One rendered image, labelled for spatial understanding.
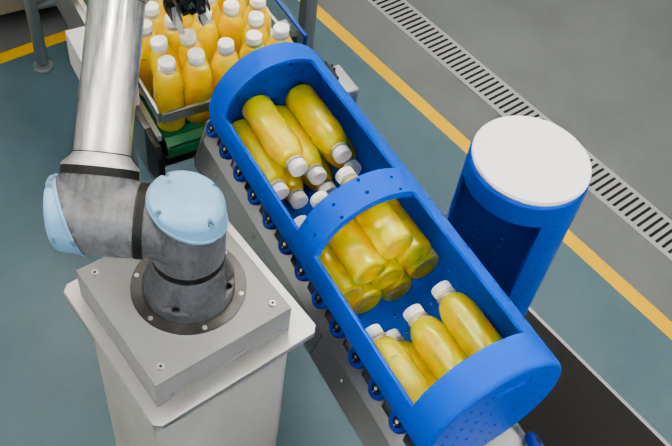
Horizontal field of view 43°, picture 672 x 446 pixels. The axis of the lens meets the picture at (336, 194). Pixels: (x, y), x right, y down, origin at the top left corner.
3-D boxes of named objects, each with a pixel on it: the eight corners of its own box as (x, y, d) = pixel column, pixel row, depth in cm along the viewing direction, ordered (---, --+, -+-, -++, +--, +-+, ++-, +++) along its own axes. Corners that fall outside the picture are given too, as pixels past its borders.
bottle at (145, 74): (139, 79, 218) (131, 19, 204) (167, 80, 219) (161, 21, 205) (135, 97, 213) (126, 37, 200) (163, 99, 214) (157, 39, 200)
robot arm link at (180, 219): (223, 284, 131) (224, 229, 121) (134, 277, 130) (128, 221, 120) (230, 223, 139) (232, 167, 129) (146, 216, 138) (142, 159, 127)
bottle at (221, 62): (206, 110, 213) (205, 52, 199) (218, 92, 218) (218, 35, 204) (232, 118, 212) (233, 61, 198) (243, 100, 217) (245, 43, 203)
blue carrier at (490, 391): (409, 485, 150) (448, 408, 129) (205, 152, 196) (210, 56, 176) (532, 421, 163) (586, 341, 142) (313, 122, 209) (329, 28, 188)
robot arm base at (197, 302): (167, 339, 135) (166, 304, 127) (127, 270, 142) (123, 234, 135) (251, 300, 141) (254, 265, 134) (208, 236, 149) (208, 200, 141)
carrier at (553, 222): (419, 302, 273) (395, 376, 255) (483, 103, 207) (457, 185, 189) (505, 330, 270) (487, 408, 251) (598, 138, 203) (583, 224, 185)
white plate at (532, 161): (485, 101, 206) (484, 105, 207) (460, 181, 188) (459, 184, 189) (598, 135, 202) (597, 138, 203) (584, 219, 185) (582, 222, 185)
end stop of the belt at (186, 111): (163, 124, 202) (162, 115, 200) (161, 122, 202) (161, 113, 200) (311, 79, 217) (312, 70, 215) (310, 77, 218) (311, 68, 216)
